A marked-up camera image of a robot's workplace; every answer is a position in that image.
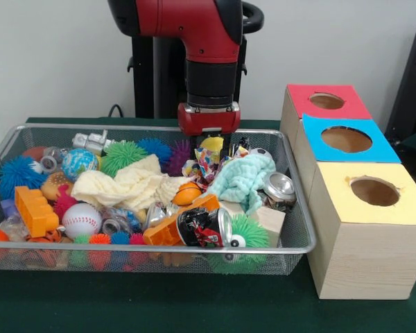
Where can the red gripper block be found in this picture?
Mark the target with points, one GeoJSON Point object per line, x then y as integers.
{"type": "Point", "coordinates": [209, 123]}

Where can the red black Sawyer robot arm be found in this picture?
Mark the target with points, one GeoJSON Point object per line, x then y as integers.
{"type": "Point", "coordinates": [201, 27]}

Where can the shallow mesh bin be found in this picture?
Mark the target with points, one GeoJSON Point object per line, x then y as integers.
{"type": "Point", "coordinates": [294, 222]}

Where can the wooden box with three holes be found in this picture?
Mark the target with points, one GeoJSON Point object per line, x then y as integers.
{"type": "Point", "coordinates": [367, 263]}

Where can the yellow ball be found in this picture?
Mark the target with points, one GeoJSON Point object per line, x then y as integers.
{"type": "Point", "coordinates": [211, 143]}

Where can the mint green waffle cloth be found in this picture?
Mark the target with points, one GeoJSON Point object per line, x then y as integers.
{"type": "Point", "coordinates": [242, 177]}

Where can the crushed black red can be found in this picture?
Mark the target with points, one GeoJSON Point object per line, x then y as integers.
{"type": "Point", "coordinates": [201, 227]}

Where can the crushed silver can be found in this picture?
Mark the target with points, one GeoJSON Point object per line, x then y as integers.
{"type": "Point", "coordinates": [281, 189]}

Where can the cream waffle cloth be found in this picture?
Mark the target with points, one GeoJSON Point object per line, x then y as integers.
{"type": "Point", "coordinates": [131, 184]}

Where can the green fuzzy ball with eyes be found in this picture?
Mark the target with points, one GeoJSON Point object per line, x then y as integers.
{"type": "Point", "coordinates": [253, 232]}

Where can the orange toy brick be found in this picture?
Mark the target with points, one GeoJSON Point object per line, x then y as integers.
{"type": "Point", "coordinates": [163, 232]}
{"type": "Point", "coordinates": [34, 211]}

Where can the blue globe ball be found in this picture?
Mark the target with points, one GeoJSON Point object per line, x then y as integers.
{"type": "Point", "coordinates": [79, 164]}

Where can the black upright panel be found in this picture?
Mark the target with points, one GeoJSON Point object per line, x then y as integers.
{"type": "Point", "coordinates": [412, 86]}

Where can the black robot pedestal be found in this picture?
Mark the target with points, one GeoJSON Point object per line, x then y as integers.
{"type": "Point", "coordinates": [166, 79]}

